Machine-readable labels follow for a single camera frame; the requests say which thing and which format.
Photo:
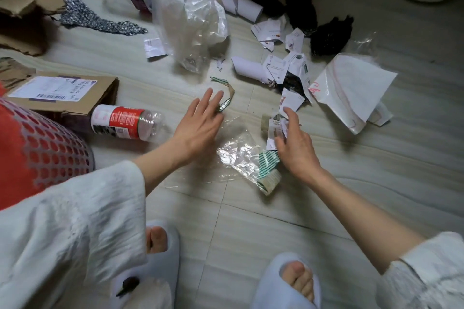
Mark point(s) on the plastic bottle red label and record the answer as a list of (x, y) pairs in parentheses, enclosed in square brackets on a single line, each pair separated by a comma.
[(123, 122)]

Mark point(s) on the white sleeve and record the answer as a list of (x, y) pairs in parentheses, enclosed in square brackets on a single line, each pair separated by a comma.
[(72, 229), (427, 276)]

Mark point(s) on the person's right foot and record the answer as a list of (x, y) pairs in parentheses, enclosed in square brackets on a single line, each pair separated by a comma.
[(297, 276)]

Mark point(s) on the brown labelled cardboard mailer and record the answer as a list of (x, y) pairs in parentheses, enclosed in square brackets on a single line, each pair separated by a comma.
[(101, 95)]

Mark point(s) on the person's right forearm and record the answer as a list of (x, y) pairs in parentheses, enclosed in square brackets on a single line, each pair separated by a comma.
[(362, 218)]

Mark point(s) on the person's left foot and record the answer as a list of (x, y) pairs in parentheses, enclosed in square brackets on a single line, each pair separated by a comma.
[(157, 240)]

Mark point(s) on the black white patterned cloth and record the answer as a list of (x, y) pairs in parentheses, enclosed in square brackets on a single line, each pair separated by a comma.
[(83, 15)]

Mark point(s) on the white left sleeve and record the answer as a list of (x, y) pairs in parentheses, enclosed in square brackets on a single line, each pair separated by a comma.
[(72, 229)]

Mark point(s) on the light trousers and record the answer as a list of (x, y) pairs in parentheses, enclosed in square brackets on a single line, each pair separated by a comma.
[(152, 298)]

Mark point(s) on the white right sleeve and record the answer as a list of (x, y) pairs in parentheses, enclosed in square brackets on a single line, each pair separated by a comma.
[(427, 276)]

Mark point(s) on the person's left forearm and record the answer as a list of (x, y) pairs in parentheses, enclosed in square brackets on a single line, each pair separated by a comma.
[(159, 171)]

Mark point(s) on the white left slipper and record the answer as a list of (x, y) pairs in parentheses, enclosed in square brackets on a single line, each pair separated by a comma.
[(166, 265)]

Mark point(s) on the person's right hand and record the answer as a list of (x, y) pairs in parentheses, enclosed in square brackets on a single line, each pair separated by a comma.
[(297, 153)]

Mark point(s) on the white slipper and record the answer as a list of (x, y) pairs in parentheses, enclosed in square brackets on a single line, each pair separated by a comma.
[(166, 265), (268, 283)]

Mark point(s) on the person's left hand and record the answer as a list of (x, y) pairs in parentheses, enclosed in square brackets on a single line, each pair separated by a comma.
[(197, 131)]

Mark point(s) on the small white paper scrap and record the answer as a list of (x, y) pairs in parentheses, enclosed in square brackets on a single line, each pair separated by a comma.
[(154, 47)]

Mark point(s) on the white right slipper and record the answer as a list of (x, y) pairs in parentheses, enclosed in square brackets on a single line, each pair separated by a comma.
[(268, 283)]

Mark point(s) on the red-lined waste basket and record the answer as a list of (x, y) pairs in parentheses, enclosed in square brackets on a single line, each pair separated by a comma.
[(61, 153)]

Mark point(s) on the person's foot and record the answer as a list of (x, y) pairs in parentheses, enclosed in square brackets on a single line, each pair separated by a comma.
[(297, 276), (157, 240)]

